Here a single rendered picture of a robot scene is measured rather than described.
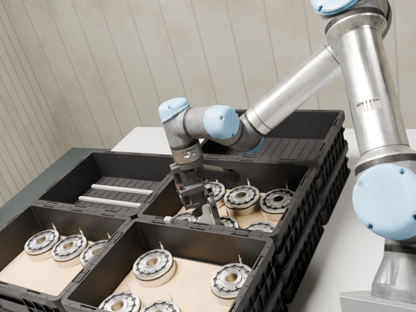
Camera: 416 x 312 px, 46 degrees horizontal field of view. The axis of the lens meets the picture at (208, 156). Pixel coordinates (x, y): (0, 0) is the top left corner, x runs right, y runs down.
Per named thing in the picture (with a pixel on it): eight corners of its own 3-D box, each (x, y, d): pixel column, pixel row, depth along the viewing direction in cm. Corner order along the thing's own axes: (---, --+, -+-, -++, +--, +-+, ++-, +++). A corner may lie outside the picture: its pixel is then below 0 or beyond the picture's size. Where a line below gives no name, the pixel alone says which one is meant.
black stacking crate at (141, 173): (198, 187, 157) (189, 157, 151) (147, 250, 136) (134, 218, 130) (104, 178, 177) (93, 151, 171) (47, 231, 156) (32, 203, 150)
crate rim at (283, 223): (317, 170, 132) (316, 163, 130) (277, 245, 110) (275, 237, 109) (191, 161, 152) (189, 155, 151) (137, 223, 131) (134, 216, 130)
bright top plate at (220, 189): (231, 185, 145) (230, 183, 144) (214, 206, 138) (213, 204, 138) (202, 181, 150) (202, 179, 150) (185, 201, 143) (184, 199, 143)
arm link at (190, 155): (195, 134, 126) (202, 143, 119) (200, 150, 128) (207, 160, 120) (167, 144, 125) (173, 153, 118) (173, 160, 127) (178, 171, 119)
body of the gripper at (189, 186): (181, 202, 131) (168, 161, 127) (211, 190, 132) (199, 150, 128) (186, 213, 124) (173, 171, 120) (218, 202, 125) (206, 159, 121)
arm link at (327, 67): (385, 3, 115) (232, 134, 133) (369, -21, 106) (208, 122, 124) (415, 35, 109) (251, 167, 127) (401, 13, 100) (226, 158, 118)
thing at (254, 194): (265, 188, 139) (264, 186, 139) (251, 210, 132) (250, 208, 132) (233, 185, 144) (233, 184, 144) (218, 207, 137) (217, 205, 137)
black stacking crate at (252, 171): (321, 199, 136) (316, 165, 131) (284, 276, 115) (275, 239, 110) (199, 187, 156) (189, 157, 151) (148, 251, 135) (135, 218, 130)
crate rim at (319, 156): (346, 116, 153) (345, 109, 152) (317, 170, 132) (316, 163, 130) (232, 115, 173) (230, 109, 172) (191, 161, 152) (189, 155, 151)
